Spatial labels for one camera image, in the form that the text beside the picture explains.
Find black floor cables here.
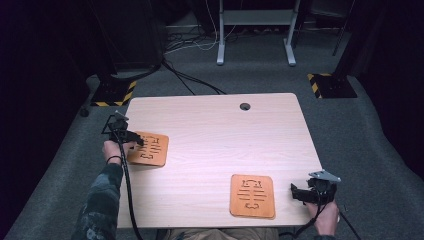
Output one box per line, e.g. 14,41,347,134
161,59,228,96

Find white floor cables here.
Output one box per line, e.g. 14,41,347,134
164,0,238,55

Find person's right hand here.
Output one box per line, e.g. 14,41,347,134
305,199,341,237

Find black stand post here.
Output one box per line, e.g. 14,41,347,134
334,0,378,80

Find thin black cable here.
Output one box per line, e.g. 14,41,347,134
339,211,362,240

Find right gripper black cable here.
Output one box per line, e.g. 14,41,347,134
279,191,330,239

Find white metal stand frame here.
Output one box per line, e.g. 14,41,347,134
216,0,301,67

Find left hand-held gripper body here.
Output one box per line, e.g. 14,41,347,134
106,110,135,144

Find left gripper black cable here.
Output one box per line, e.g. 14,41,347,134
108,123,145,240

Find thin black pole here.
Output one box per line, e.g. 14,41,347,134
332,0,356,57

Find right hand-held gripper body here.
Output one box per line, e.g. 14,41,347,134
306,169,342,205

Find orange leather cut-out mat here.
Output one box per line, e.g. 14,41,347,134
228,173,277,220
127,130,170,168

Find person's left hand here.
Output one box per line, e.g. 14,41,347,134
102,139,137,165

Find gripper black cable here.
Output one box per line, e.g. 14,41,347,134
279,191,330,239
108,123,145,240

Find hazard-striped black stand base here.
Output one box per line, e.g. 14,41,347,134
306,72,358,100
90,79,138,108

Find dark cabinet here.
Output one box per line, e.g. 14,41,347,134
96,0,168,73

